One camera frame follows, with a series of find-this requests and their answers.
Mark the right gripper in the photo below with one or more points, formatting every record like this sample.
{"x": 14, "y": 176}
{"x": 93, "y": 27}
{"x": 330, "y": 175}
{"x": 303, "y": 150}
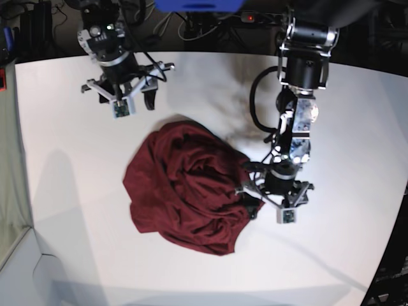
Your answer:
{"x": 125, "y": 78}

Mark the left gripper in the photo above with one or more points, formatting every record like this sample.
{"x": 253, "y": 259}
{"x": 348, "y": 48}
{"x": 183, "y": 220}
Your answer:
{"x": 277, "y": 186}

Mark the dark red t-shirt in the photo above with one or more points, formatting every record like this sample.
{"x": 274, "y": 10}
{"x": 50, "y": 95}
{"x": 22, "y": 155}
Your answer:
{"x": 181, "y": 183}

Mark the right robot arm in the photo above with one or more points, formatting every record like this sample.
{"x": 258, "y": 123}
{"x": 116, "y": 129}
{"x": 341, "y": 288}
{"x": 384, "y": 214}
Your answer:
{"x": 105, "y": 33}

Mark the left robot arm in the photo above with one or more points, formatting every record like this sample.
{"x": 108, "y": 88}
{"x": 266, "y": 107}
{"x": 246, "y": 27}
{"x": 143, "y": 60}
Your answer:
{"x": 310, "y": 31}

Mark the blue box at top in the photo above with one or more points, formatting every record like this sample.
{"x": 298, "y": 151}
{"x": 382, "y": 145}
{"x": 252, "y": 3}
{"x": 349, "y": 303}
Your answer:
{"x": 199, "y": 5}

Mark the red black device left edge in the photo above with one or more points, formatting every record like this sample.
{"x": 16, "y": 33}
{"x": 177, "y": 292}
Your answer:
{"x": 3, "y": 85}

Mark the blue bottle left edge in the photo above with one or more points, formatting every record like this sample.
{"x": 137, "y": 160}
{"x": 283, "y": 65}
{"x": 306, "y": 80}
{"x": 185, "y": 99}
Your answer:
{"x": 10, "y": 45}

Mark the black power strip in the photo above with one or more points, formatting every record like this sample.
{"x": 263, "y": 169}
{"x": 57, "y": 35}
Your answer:
{"x": 252, "y": 17}

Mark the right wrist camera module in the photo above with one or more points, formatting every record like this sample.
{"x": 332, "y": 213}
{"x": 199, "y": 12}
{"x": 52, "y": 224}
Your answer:
{"x": 123, "y": 108}

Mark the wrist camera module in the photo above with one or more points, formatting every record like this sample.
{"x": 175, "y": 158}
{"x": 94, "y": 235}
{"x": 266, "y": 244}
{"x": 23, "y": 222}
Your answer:
{"x": 123, "y": 108}
{"x": 286, "y": 215}

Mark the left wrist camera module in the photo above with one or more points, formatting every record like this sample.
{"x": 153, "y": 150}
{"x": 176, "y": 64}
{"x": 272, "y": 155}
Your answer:
{"x": 286, "y": 215}

